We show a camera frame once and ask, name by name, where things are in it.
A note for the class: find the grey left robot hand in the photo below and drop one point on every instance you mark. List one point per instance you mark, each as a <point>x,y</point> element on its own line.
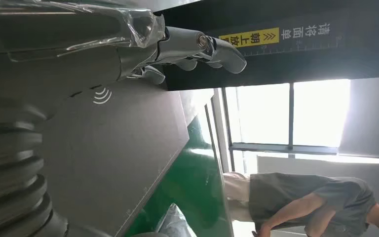
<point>62,59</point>

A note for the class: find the green conveyor belt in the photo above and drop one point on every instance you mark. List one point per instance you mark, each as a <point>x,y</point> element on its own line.
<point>192,183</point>

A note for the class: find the black upright machine column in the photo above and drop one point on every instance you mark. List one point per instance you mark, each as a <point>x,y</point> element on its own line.
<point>307,65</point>

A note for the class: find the black scale platform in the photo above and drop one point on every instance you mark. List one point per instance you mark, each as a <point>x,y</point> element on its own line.
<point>111,157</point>

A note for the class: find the yellow label on column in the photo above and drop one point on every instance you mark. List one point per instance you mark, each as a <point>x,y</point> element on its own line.
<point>251,37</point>

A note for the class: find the person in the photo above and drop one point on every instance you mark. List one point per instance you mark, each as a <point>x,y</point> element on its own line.
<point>291,199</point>

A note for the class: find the silver conveyor frame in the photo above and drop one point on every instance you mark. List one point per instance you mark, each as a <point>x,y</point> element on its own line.
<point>216,130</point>

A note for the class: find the grey window frame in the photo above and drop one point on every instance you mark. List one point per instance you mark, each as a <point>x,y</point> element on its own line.
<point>291,114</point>

